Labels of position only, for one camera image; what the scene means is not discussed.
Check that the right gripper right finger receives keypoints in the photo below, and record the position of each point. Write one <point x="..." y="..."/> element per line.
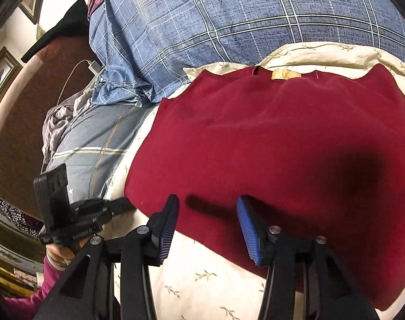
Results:
<point x="329" y="289"/>

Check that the grey plaid bed sheet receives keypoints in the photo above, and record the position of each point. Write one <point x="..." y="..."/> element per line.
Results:
<point x="93" y="146"/>

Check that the brown wooden headboard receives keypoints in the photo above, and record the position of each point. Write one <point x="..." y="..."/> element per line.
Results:
<point x="56" y="72"/>

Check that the blue plaid pillow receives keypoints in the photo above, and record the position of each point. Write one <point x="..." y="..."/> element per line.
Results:
<point x="145" y="45"/>

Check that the white charger with cable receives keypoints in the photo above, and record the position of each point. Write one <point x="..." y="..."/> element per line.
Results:
<point x="94" y="67"/>

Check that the dark red knit sweater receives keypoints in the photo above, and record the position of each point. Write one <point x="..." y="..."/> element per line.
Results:
<point x="322" y="153"/>

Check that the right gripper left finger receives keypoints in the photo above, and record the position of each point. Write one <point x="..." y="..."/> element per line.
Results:
<point x="111" y="279"/>

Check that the person's left hand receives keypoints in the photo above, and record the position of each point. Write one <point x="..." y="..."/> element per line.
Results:
<point x="58" y="256"/>

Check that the black garment on headboard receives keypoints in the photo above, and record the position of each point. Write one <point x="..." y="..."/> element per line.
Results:
<point x="73" y="24"/>

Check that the grey crumpled cloth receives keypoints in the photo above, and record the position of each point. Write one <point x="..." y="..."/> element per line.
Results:
<point x="59" y="117"/>

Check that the magenta sleeved forearm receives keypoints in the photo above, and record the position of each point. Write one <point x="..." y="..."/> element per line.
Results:
<point x="26" y="308"/>

